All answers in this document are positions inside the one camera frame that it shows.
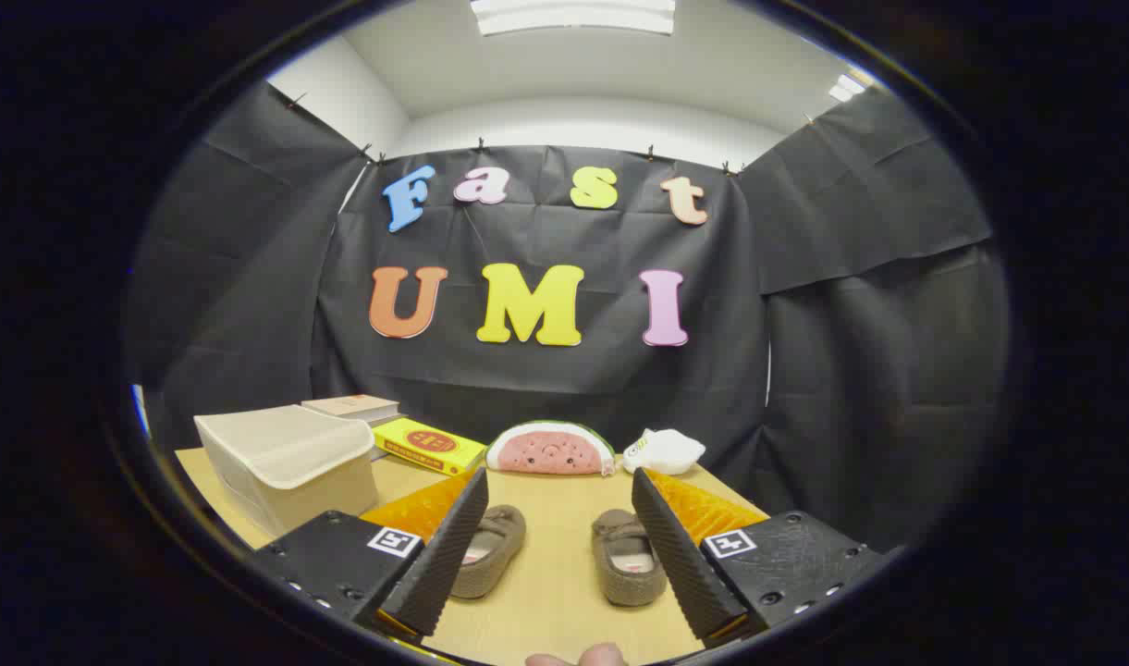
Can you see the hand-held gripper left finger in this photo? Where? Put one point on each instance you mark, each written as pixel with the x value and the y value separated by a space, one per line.
pixel 439 560

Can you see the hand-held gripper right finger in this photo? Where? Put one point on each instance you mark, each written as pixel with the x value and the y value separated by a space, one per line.
pixel 680 560

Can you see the brown fuzzy shoe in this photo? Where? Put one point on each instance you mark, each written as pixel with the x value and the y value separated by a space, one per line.
pixel 495 546
pixel 619 546

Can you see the cream plastic storage box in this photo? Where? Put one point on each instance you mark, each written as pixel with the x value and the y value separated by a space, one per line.
pixel 296 462

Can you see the yellow box with red label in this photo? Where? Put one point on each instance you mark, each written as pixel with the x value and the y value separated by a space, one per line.
pixel 430 444

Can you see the white plush toy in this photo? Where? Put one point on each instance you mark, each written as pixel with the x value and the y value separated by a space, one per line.
pixel 664 451

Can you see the watermelon slice plush toy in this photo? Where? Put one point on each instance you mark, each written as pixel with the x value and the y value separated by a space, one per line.
pixel 550 450

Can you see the beige book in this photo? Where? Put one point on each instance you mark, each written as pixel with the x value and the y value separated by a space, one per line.
pixel 351 405

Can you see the black backdrop cloth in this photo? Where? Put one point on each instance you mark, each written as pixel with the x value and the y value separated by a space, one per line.
pixel 527 240

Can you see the small ceiling light panel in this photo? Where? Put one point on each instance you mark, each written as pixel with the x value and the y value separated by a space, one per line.
pixel 846 86

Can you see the long ceiling light panel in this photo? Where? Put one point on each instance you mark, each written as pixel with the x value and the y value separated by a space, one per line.
pixel 573 17

